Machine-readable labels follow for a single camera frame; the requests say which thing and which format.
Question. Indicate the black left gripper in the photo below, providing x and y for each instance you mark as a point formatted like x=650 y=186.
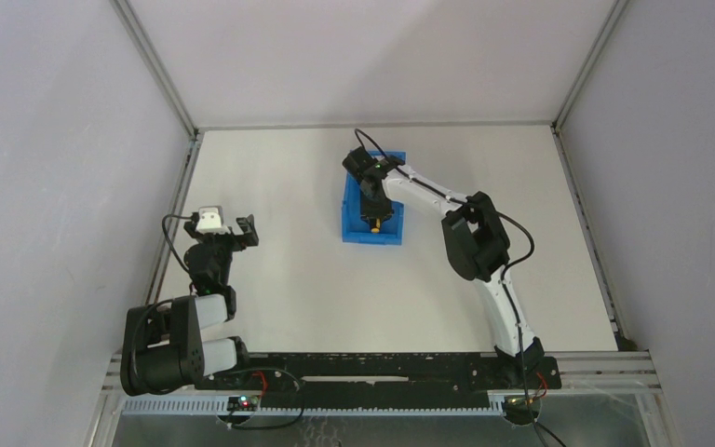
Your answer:
x=245 y=233

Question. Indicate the blue plastic bin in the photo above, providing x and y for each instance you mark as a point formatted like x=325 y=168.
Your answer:
x=356 y=229

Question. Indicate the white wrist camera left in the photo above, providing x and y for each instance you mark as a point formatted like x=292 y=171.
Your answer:
x=211 y=221

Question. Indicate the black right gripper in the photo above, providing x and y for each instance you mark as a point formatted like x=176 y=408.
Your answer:
x=375 y=209

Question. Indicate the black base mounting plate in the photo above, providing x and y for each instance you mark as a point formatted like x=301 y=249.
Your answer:
x=393 y=379

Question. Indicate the aluminium frame rail back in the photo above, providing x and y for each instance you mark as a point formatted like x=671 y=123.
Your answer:
x=385 y=125

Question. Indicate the white slotted cable duct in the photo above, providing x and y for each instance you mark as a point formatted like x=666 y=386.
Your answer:
x=222 y=405

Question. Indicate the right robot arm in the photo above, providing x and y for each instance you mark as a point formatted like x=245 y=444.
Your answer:
x=475 y=240

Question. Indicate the black yellow screwdriver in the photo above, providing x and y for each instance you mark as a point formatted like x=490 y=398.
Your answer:
x=376 y=226

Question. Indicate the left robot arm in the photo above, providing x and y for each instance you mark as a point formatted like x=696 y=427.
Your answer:
x=163 y=347

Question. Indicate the aluminium frame rail left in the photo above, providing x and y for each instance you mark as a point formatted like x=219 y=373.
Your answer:
x=130 y=19

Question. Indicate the aluminium frame rail right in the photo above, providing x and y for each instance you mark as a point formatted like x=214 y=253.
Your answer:
x=558 y=126

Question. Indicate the aluminium frame rail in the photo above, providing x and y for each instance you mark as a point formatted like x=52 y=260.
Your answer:
x=130 y=19
x=385 y=125
x=558 y=126

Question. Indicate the small circuit board with LEDs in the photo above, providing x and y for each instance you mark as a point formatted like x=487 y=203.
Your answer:
x=243 y=404

